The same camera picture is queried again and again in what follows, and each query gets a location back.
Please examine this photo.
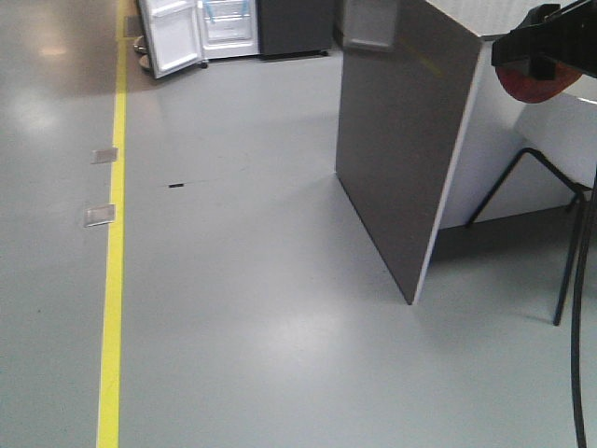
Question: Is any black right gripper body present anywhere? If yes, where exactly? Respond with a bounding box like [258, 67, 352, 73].
[492, 1, 596, 79]

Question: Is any red yellow apple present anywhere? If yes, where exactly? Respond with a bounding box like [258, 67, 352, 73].
[495, 63, 582, 104]

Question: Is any white open fridge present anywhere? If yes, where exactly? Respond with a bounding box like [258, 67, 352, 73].
[197, 0, 259, 61]

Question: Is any fridge door with shelves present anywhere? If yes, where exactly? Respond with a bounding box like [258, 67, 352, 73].
[139, 0, 203, 79]

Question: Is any silver floor socket plate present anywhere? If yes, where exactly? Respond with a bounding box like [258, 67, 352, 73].
[91, 147, 118, 164]

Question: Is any black metal frame leg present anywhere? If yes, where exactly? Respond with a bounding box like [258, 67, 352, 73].
[465, 147, 594, 327]

